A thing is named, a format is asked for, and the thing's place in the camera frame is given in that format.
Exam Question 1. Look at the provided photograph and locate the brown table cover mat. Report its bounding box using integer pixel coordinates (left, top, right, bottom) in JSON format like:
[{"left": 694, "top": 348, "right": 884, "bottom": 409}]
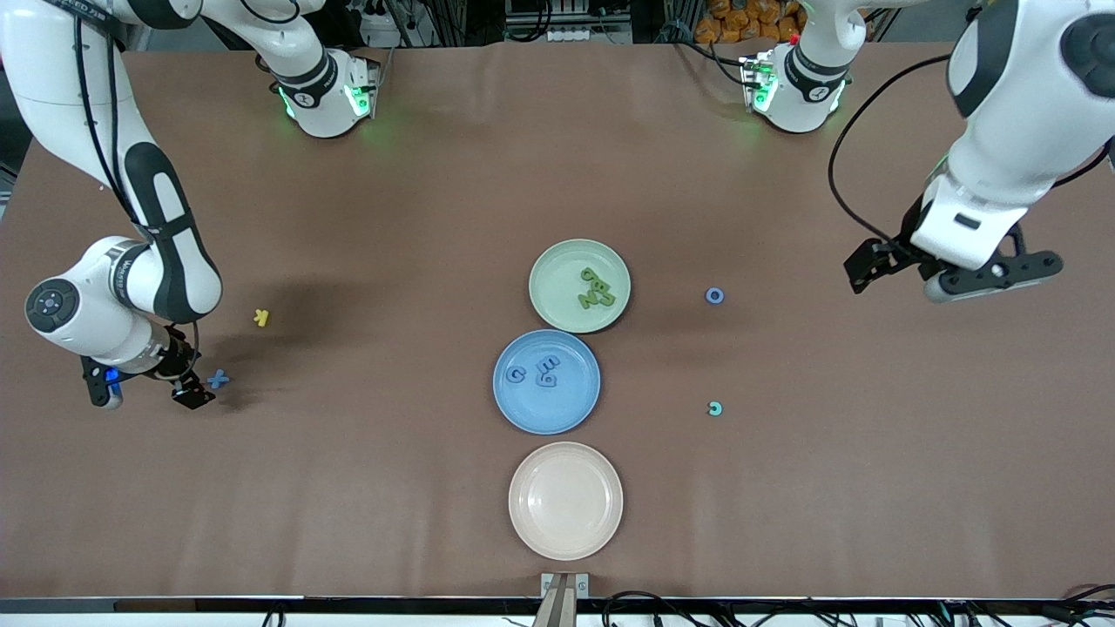
[{"left": 0, "top": 39, "right": 1115, "bottom": 602}]

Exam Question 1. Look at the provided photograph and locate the orange packaged goods pile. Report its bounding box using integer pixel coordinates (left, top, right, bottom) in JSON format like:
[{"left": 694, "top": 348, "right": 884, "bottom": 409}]
[{"left": 695, "top": 0, "right": 804, "bottom": 44}]

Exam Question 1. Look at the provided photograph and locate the light green round plate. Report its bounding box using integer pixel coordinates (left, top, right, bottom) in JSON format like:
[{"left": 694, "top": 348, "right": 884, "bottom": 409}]
[{"left": 529, "top": 239, "right": 632, "bottom": 334}]

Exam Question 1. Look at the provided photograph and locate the blue round plate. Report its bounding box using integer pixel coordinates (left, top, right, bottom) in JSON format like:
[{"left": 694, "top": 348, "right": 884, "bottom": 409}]
[{"left": 492, "top": 329, "right": 602, "bottom": 435}]

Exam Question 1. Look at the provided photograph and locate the white power strip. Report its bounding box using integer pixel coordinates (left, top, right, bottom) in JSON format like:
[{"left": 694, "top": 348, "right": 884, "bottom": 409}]
[{"left": 547, "top": 26, "right": 631, "bottom": 44}]

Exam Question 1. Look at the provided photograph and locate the beige round plate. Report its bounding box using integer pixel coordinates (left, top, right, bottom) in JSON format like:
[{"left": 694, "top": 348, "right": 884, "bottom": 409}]
[{"left": 508, "top": 442, "right": 625, "bottom": 562}]

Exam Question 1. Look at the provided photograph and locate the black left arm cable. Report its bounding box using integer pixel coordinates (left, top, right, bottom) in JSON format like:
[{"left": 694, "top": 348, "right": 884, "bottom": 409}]
[{"left": 827, "top": 54, "right": 955, "bottom": 246}]

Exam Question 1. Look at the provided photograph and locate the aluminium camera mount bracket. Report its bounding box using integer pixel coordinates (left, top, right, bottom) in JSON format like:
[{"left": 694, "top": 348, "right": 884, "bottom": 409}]
[{"left": 540, "top": 572, "right": 591, "bottom": 627}]

